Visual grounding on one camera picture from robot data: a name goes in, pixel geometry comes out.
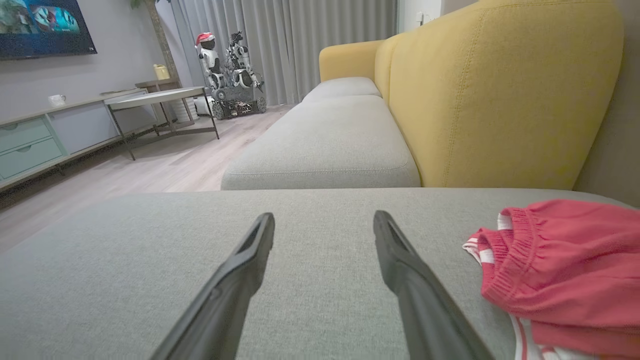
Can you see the long grey TV cabinet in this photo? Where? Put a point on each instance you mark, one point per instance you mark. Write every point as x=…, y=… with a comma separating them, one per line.
x=75, y=127

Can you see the wooden side table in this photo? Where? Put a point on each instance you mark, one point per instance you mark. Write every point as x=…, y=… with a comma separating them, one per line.
x=160, y=84

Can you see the white and black robot figure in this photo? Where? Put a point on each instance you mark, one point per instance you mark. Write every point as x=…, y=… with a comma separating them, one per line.
x=242, y=60

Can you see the small grey sofa seat cushion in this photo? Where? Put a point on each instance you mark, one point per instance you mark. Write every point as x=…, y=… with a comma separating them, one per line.
x=342, y=87

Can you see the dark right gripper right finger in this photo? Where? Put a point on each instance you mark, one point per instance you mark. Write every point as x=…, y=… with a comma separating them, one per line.
x=425, y=310

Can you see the large grey sofa ottoman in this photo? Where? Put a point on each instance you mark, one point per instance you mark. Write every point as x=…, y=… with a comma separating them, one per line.
x=320, y=225

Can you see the red shorts white stripes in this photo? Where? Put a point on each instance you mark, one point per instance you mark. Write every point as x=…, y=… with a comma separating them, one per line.
x=575, y=260

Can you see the grey wheeled robot cart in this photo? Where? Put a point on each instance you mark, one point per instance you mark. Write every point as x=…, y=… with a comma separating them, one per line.
x=237, y=100

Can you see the yellow sofa backrest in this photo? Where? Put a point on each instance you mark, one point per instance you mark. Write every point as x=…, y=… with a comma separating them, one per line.
x=500, y=90

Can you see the wall television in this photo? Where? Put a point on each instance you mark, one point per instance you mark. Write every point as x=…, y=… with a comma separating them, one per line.
x=40, y=25

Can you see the brown plant trunk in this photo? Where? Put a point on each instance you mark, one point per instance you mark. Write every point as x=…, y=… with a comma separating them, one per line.
x=160, y=35

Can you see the yellow container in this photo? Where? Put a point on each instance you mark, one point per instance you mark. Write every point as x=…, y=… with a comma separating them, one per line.
x=161, y=72

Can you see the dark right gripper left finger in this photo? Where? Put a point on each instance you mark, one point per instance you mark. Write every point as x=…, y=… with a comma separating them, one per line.
x=230, y=300

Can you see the white wall switch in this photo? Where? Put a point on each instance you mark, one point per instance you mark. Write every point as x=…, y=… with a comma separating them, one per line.
x=420, y=18

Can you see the grey pleated curtain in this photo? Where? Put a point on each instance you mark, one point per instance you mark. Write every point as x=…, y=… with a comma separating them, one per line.
x=300, y=40

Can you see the white robot with Santa hat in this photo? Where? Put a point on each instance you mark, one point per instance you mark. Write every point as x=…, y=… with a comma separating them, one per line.
x=210, y=62

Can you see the white cup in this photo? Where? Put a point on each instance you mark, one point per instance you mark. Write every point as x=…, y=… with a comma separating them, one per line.
x=57, y=100

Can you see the white top coffee table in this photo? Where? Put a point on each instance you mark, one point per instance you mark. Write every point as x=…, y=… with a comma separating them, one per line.
x=155, y=96

